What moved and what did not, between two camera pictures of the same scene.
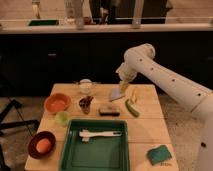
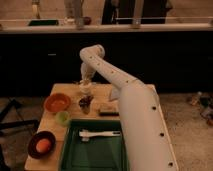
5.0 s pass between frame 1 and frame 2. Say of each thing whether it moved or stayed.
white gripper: moved
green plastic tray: stayed
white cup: stayed
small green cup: stayed
